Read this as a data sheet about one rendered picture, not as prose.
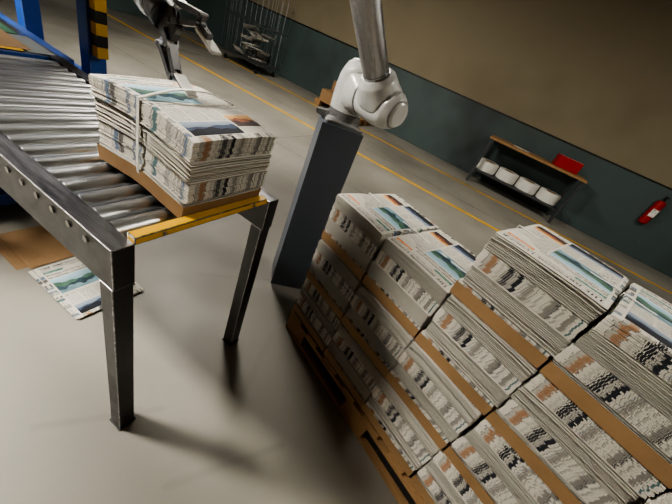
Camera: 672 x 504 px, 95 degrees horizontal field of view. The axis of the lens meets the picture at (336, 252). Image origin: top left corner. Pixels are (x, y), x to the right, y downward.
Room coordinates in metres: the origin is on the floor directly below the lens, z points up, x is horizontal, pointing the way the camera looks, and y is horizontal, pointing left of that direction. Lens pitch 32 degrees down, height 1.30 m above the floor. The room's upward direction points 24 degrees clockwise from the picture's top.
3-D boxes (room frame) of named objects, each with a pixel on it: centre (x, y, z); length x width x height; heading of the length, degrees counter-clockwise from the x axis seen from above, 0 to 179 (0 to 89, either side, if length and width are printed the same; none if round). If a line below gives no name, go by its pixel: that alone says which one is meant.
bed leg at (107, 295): (0.48, 0.45, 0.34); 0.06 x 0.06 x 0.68; 72
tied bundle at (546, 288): (0.86, -0.59, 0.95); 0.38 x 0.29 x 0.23; 141
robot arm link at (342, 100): (1.55, 0.22, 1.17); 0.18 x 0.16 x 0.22; 49
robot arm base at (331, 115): (1.55, 0.25, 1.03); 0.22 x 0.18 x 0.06; 109
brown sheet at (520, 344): (0.86, -0.58, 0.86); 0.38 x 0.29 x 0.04; 141
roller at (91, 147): (0.85, 0.80, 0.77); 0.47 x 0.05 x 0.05; 162
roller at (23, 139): (0.87, 0.86, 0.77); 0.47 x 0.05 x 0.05; 162
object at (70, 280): (0.93, 1.01, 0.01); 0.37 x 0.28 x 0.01; 72
